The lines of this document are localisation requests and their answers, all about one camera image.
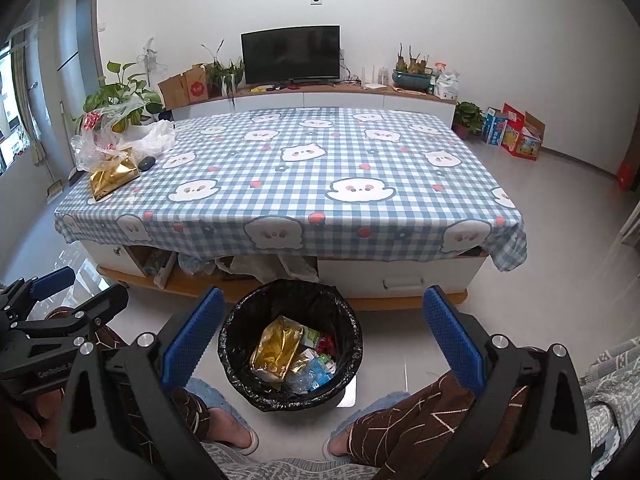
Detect black bag lined trash bin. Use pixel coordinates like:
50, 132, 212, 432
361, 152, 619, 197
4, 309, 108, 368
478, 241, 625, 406
219, 279, 363, 413

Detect light blue slipper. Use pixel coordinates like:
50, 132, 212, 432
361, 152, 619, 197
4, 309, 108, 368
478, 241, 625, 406
322, 391, 413, 461
182, 377, 261, 456

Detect small gold foil bag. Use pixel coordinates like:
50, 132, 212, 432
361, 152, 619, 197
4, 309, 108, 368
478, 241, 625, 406
89, 152, 141, 201

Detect blue checked cartoon tablecloth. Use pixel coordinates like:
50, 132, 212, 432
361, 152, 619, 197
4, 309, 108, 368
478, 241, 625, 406
54, 106, 528, 273

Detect window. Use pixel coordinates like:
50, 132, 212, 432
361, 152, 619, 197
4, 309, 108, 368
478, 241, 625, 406
0, 40, 36, 176

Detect blue printed box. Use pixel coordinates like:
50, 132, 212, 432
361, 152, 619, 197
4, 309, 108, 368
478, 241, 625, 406
481, 107, 508, 147

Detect person's left hand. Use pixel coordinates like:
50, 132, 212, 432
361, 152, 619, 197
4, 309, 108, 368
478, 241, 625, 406
10, 390, 63, 461

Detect small leafy potted plant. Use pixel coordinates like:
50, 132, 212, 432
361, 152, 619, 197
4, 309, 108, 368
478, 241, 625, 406
452, 101, 486, 142

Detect bonsai in blue pot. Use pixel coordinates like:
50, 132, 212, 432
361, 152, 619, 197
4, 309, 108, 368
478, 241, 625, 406
391, 42, 433, 92

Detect colourful printed open box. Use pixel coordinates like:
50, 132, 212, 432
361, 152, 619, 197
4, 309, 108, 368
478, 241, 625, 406
500, 103, 547, 162

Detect narrow leaved potted plant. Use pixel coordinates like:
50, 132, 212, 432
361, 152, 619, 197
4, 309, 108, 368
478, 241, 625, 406
201, 40, 246, 108

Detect white plastic packages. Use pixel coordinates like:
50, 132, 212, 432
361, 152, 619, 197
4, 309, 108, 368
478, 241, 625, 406
434, 62, 461, 101

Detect white crumpled plastic bag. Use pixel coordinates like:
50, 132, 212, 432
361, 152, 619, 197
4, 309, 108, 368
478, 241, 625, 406
120, 120, 177, 158

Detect white metal rack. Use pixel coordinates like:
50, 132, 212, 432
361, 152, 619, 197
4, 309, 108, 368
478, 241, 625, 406
620, 200, 640, 251

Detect large gold foil bag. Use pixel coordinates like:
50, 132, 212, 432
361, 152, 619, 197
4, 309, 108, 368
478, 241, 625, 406
249, 315, 306, 386

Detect person's right leg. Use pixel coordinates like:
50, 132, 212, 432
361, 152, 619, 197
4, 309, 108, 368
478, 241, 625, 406
322, 372, 531, 480

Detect clear bag of gold wrappers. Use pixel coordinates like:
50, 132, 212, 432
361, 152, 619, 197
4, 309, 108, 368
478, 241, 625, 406
285, 352, 337, 395

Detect translucent white plastic bag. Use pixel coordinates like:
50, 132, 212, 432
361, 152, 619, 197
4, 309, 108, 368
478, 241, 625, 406
215, 252, 321, 285

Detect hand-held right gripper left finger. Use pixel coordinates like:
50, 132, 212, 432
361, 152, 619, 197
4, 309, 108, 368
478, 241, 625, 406
55, 286, 226, 480

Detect pale wiry object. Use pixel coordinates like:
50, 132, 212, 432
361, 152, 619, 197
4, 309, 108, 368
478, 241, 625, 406
136, 37, 163, 86

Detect white router with antennas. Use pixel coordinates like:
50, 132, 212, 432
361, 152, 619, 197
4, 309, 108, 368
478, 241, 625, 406
361, 64, 388, 91

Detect light blue left slipper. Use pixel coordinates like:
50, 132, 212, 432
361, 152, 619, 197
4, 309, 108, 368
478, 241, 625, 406
182, 377, 261, 456

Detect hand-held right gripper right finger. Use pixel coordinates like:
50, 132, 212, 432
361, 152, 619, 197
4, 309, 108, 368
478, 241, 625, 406
422, 285, 593, 480

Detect clear plastic bag red print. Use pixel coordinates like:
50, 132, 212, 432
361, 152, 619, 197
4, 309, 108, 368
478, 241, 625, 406
70, 97, 146, 173

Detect person's leg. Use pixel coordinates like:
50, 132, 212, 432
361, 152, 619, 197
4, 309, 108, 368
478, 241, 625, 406
322, 372, 531, 480
45, 310, 261, 456

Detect white wooden low table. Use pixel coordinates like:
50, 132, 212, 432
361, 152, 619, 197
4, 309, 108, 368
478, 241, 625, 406
92, 240, 491, 311

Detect black curved television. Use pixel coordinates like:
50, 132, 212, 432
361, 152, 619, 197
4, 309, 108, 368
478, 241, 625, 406
240, 25, 344, 86

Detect grey patterned sofa cover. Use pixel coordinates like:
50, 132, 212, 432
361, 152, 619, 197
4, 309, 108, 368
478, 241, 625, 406
200, 340, 640, 480

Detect person's left leg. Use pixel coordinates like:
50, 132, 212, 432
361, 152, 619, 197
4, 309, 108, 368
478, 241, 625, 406
45, 310, 261, 456

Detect green pothos plant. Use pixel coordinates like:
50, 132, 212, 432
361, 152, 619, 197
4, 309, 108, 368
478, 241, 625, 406
75, 60, 166, 133

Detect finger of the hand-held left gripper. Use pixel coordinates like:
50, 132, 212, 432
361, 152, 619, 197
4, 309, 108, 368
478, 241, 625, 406
7, 266, 77, 306
12, 282, 130, 339

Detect light blue right slipper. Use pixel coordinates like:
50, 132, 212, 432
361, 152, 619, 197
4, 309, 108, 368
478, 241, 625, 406
322, 391, 413, 461

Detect white television cabinet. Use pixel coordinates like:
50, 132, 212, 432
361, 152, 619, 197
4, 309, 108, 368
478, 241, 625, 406
162, 82, 458, 121

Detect cardboard box with red flower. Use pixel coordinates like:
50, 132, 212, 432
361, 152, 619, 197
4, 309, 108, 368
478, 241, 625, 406
184, 63, 211, 103

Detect plain brown cardboard box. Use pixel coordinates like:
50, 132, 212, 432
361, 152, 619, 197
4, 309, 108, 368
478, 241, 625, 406
157, 74, 191, 108

